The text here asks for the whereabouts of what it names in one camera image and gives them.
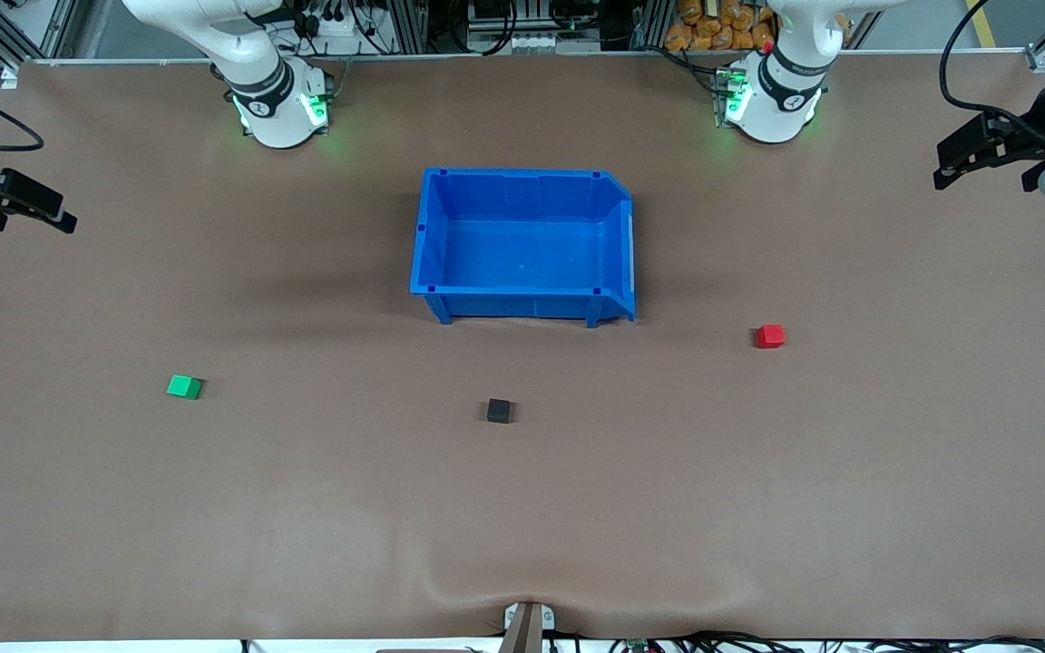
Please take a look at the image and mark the orange snack bags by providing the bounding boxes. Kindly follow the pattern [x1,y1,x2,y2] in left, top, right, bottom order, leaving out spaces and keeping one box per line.
[664,0,777,53]

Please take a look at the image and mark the white power strip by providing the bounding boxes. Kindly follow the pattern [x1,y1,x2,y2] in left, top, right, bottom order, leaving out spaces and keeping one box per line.
[291,0,374,44]

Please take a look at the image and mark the brown table mat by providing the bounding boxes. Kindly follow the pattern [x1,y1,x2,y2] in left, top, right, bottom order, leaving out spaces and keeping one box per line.
[0,50,1045,643]

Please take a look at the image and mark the control cabinet with wiring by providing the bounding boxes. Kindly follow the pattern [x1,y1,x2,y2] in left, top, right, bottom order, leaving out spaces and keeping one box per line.
[377,0,669,57]

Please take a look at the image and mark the blue plastic storage bin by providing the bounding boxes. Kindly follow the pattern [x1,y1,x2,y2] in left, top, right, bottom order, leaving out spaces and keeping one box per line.
[409,167,638,328]

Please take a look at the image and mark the metal table clamp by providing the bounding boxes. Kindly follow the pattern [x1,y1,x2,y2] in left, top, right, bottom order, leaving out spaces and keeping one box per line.
[502,600,556,653]

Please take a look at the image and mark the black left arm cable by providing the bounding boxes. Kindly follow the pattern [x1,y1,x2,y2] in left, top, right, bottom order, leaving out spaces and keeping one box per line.
[939,0,1045,151]

